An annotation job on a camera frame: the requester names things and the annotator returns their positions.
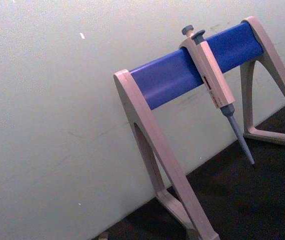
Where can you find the beige pipette stand blue bar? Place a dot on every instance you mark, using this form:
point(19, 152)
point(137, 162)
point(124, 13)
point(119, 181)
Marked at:
point(167, 77)

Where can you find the beige pipette with grey tip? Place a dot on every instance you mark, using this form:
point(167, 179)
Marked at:
point(213, 72)

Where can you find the black table cloth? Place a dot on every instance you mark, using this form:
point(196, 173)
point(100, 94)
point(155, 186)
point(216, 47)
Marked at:
point(245, 200)

